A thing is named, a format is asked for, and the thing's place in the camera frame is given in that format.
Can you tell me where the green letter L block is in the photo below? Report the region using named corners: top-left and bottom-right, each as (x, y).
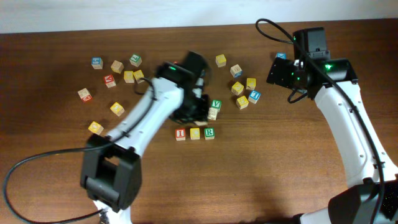
top-left (129, 54), bottom-right (142, 67)

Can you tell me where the red letter I block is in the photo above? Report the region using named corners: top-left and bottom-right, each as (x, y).
top-left (175, 128), bottom-right (186, 141)

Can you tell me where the plain carved wooden block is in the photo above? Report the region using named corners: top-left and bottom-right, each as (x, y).
top-left (208, 107), bottom-right (218, 120)

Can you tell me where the wooden block blue side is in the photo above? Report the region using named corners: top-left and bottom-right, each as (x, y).
top-left (230, 64), bottom-right (243, 78)

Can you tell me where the yellow block pair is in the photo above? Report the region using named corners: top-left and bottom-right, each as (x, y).
top-left (124, 71), bottom-right (135, 83)
top-left (133, 70), bottom-right (144, 83)

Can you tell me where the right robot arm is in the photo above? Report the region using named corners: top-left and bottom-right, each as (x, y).
top-left (267, 27), bottom-right (397, 223)

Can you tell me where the blue letter I block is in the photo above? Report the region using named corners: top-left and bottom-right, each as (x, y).
top-left (248, 90), bottom-right (261, 104)

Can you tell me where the red letter A block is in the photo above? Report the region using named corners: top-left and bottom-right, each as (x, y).
top-left (194, 121), bottom-right (208, 126)

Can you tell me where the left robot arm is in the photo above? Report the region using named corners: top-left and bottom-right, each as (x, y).
top-left (80, 52), bottom-right (210, 223)

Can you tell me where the green letter V block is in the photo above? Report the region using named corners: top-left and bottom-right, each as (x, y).
top-left (211, 100), bottom-right (222, 112)

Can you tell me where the green letter R block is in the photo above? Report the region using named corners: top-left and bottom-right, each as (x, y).
top-left (204, 128), bottom-right (215, 140)

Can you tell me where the wooden block red side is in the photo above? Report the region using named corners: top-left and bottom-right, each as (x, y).
top-left (78, 88), bottom-right (93, 102)

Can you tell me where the blue block far left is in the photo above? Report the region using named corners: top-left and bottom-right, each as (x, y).
top-left (91, 57), bottom-right (103, 70)

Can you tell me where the red letter K block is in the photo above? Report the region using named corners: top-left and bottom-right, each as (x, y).
top-left (104, 75), bottom-right (116, 88)

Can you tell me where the yellow block left pair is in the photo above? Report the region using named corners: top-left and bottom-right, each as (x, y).
top-left (124, 71), bottom-right (135, 83)

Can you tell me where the yellow block right pair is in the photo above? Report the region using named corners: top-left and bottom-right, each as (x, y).
top-left (133, 70), bottom-right (144, 83)

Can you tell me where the blue letter X block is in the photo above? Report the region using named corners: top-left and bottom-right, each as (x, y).
top-left (275, 52), bottom-right (287, 59)

